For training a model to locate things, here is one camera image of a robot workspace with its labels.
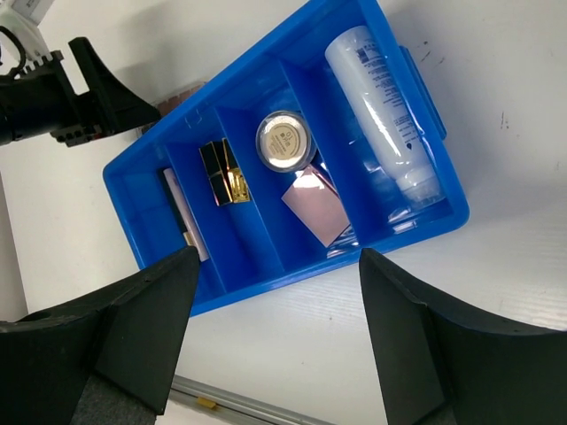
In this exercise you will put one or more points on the round powder jar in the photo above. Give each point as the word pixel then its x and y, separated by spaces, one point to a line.
pixel 284 142

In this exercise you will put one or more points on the pink long tube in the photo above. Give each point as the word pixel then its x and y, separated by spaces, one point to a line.
pixel 187 215

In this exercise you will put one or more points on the black gold mascara pencil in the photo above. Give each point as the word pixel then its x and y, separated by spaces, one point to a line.
pixel 173 206

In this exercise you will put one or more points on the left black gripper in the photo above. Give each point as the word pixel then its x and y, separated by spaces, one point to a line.
pixel 32 100

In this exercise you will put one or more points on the white lotion bottle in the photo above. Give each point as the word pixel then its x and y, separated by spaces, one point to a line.
pixel 369 88

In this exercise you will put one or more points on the aluminium rail front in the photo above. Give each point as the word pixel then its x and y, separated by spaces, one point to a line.
pixel 233 408

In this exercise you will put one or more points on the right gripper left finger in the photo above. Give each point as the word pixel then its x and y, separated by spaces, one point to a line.
pixel 108 357

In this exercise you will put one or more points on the blue plastic organizer bin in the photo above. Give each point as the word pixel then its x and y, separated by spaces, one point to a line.
pixel 261 245

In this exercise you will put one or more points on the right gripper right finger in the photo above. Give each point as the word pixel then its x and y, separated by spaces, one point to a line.
pixel 443 361

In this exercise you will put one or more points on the brown eyeshadow palette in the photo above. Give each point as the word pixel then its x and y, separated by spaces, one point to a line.
pixel 169 103

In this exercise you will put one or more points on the black gold lipstick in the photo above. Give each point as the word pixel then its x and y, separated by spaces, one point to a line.
pixel 216 172
pixel 237 183

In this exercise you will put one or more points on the pink square compact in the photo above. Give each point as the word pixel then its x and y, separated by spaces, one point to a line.
pixel 317 205

